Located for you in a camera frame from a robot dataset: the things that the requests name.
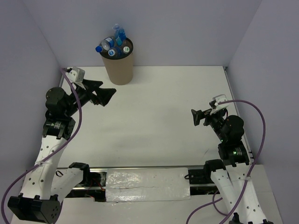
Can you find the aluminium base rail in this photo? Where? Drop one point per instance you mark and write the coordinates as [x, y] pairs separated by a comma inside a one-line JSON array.
[[141, 167]]

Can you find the green label clear bottle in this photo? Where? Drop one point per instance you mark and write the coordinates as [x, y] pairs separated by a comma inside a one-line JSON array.
[[126, 50]]

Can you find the brown cardboard cylinder bin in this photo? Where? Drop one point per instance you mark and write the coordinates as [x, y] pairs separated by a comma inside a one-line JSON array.
[[120, 70]]

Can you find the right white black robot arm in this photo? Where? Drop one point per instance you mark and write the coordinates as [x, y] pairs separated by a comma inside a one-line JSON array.
[[230, 172]]

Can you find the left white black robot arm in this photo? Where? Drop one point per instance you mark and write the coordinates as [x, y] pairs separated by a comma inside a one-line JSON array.
[[41, 198]]

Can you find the blue label bottle front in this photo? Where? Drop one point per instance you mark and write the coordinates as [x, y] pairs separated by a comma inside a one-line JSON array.
[[105, 45]]

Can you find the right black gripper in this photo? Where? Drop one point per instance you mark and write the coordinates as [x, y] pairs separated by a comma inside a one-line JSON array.
[[199, 114]]

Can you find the blue label bottle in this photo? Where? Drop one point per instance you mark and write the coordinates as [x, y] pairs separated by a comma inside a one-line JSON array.
[[105, 45], [114, 52], [119, 34]]

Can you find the silver foil tape sheet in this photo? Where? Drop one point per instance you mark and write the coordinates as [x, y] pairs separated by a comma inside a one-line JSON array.
[[147, 185]]

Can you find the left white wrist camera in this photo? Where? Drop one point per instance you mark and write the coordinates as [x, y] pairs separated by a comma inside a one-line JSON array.
[[75, 75]]

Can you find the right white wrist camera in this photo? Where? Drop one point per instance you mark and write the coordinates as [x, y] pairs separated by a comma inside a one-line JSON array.
[[216, 103]]

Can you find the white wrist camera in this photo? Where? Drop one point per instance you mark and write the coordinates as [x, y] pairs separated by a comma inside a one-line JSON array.
[[75, 75], [216, 103]]

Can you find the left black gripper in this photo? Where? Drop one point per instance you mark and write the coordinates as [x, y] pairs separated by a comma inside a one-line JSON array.
[[103, 94]]

